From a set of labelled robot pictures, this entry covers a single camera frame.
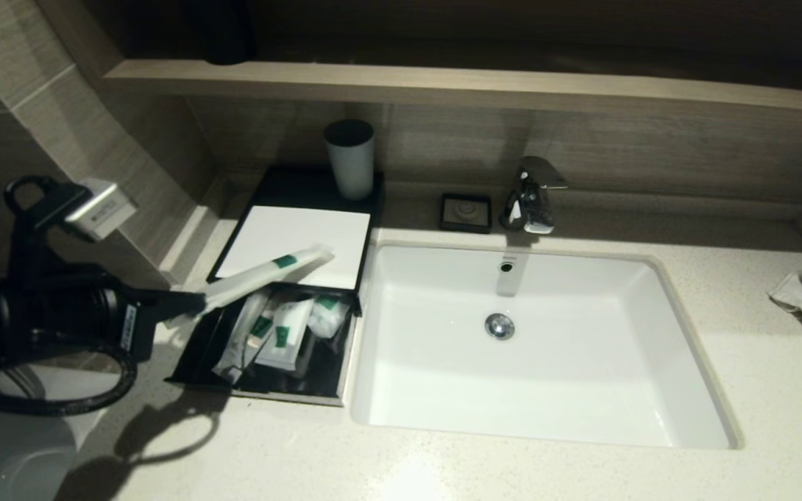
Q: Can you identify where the wide frosted packet green label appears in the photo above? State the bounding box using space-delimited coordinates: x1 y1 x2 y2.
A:
255 297 315 374

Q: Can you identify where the chrome faucet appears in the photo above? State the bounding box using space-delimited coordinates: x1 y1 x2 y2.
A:
499 156 569 235

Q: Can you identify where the grey cup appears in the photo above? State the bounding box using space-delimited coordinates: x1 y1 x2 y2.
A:
323 118 376 202

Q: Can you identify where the light wooden wall shelf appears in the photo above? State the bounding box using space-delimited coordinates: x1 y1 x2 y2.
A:
103 58 802 116

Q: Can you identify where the black square soap dish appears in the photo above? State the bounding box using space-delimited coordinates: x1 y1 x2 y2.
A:
439 192 494 234

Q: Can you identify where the shower cap sachet green label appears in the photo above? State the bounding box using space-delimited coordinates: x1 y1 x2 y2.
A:
307 294 350 340

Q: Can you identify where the slim long packet green label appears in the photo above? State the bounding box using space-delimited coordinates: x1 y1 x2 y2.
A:
164 245 336 329

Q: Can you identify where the small packet green label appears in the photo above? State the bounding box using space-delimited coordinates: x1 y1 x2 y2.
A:
212 289 273 385

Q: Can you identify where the black amenity box with drawer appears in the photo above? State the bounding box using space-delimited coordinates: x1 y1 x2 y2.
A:
206 165 385 318

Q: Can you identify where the black bottle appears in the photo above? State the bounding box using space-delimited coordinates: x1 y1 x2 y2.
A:
178 0 257 66

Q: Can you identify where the chrome sink drain stopper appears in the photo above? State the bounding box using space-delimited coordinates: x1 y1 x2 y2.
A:
484 312 516 342

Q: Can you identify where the white rectangular pad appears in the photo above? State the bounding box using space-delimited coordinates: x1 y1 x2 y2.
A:
214 205 372 292

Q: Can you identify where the white rectangular sink basin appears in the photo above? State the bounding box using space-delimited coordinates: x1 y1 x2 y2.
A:
350 240 746 452

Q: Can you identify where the thin black looped cable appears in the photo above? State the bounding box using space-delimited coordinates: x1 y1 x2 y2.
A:
0 341 139 418

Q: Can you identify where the black sliding drawer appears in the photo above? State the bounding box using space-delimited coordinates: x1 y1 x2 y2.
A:
164 281 359 407

